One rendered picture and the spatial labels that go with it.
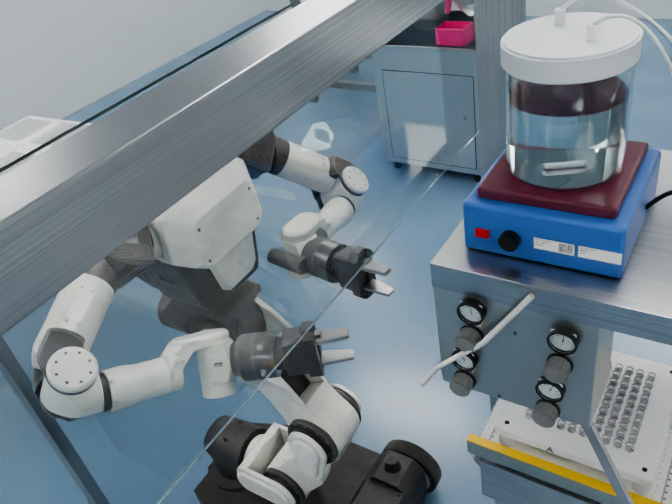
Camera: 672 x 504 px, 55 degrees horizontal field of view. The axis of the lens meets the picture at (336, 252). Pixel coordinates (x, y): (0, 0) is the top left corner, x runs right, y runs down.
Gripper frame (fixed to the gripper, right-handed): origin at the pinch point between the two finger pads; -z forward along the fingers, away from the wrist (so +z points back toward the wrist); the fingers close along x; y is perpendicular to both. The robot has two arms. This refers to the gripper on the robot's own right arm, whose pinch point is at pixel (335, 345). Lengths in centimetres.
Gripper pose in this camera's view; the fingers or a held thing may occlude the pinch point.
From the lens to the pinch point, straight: 119.4
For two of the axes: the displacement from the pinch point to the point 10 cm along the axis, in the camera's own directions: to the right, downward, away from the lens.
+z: -9.8, 1.4, 1.1
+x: 1.7, 8.0, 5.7
